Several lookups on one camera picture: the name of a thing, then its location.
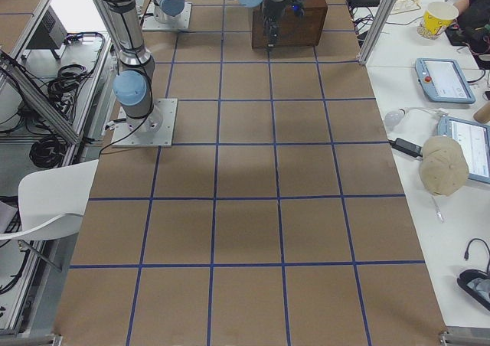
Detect blue teach pendant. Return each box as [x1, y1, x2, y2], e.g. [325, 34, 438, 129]
[414, 58, 475, 105]
[437, 116, 489, 184]

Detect blue teach pendant upper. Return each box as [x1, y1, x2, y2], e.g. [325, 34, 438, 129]
[414, 58, 475, 105]

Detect dark brown wooden drawer cabinet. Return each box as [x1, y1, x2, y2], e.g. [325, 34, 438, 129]
[250, 0, 328, 50]

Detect beige baseball cap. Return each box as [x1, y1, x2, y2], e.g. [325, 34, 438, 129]
[419, 135, 469, 196]

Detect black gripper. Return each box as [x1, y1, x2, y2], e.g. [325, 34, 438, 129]
[262, 0, 304, 51]

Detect coiled black cables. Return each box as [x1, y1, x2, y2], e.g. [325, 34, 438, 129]
[29, 135, 67, 168]

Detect white light bulb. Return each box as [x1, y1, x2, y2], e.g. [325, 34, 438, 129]
[384, 109, 407, 129]

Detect yellow popcorn paper cup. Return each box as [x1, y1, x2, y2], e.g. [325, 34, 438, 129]
[416, 2, 459, 40]

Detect grey electronics box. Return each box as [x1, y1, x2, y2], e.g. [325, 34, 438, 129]
[27, 6, 67, 60]

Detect black power adapter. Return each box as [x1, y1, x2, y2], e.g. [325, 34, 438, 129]
[389, 138, 423, 158]

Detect blue teach pendant lower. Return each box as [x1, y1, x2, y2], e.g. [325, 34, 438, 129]
[437, 116, 489, 184]

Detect aluminium frame post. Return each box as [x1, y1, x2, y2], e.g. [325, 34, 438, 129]
[358, 0, 397, 65]

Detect white plastic chair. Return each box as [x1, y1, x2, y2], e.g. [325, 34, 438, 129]
[1, 159, 99, 241]

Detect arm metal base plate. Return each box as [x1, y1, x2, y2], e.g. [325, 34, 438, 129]
[142, 2, 192, 32]
[111, 98, 178, 148]

